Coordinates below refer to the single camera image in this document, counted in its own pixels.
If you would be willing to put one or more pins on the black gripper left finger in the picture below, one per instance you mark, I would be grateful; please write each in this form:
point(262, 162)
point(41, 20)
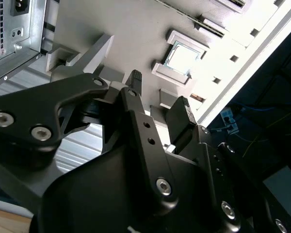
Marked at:
point(26, 109)

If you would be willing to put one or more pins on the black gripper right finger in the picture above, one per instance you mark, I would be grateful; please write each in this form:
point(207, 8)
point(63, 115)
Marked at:
point(179, 121)

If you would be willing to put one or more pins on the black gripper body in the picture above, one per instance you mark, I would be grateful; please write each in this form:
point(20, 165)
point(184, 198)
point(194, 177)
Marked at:
point(99, 201)

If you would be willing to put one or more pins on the silver CPU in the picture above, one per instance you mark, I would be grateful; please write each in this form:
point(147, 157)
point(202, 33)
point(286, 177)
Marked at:
point(182, 57)

